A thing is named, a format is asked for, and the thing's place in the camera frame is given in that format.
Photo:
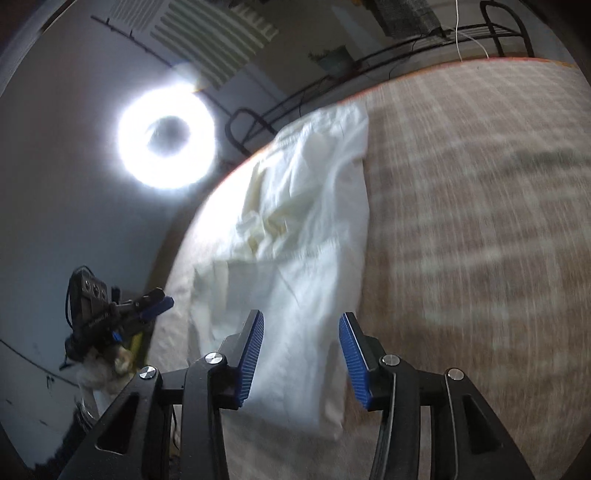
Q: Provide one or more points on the black metal bed frame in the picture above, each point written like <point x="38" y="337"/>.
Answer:
<point x="231" y="125"/>

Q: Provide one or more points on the potted plant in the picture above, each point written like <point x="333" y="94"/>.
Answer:
<point x="337" y="62"/>

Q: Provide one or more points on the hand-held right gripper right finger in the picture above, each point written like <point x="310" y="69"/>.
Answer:
<point x="353" y="360"/>

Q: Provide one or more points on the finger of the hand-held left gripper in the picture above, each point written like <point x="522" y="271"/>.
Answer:
<point x="154" y="292"/>
<point x="159" y="307"/>

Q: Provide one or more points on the person's left hand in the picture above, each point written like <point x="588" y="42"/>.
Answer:
<point x="121" y="362"/>

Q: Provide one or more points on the orange patterned bed sheet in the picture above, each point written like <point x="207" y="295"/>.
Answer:
<point x="517" y="58"/>

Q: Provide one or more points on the dark mesh cloth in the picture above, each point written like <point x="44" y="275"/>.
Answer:
<point x="401" y="16"/>

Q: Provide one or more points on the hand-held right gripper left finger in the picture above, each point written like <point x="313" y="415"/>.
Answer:
<point x="249" y="360"/>

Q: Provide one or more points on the beige checked blanket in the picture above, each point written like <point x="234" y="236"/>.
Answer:
<point x="461" y="230"/>

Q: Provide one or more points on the white shirt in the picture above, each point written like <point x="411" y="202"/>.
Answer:
<point x="300" y="277"/>

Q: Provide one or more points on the striped hanging cloth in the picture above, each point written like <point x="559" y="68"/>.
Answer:
<point x="207" y="41"/>

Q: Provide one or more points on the person's left forearm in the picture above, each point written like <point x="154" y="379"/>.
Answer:
<point x="94" y="383"/>

